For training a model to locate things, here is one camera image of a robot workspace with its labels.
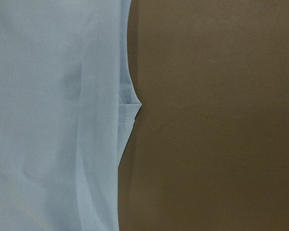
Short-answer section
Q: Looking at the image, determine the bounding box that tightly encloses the light blue t-shirt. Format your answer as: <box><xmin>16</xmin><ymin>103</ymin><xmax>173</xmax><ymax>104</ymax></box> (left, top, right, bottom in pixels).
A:
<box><xmin>0</xmin><ymin>0</ymin><xmax>142</xmax><ymax>231</ymax></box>

